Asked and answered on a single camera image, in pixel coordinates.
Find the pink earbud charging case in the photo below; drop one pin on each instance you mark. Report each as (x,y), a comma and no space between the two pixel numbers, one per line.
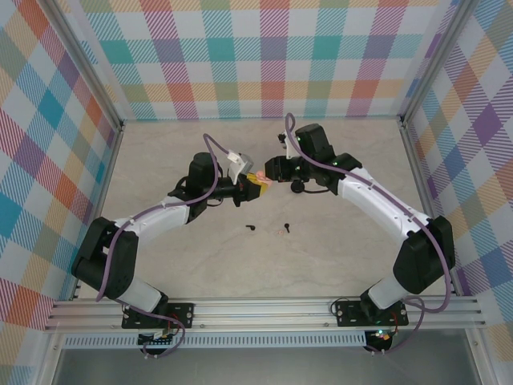
(265,179)

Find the black earbud charging case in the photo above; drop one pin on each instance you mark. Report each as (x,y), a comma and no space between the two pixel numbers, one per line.
(297,187)

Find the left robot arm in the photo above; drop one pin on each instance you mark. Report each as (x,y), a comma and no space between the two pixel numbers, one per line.
(156,218)

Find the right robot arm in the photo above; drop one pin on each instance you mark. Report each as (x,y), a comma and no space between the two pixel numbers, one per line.
(421,264)

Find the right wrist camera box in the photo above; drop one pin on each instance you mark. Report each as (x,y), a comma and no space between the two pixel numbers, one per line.
(288,152)

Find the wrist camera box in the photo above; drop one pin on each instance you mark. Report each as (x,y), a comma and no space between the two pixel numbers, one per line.
(246,162)
(288,152)

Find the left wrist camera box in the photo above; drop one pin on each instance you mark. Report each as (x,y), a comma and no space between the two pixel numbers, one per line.
(246,162)

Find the aluminium side rail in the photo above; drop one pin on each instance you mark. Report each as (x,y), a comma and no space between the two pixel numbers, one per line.
(106,180)
(421,180)

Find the long aluminium mounting rail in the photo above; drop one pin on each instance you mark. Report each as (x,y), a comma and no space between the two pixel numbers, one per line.
(260,310)

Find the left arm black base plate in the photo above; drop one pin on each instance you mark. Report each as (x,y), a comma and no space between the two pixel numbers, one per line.
(184,317)

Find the aluminium corner post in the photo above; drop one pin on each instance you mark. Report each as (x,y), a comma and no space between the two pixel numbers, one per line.
(436,60)
(89,60)

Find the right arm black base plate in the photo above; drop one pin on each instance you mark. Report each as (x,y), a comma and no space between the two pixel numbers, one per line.
(346,314)

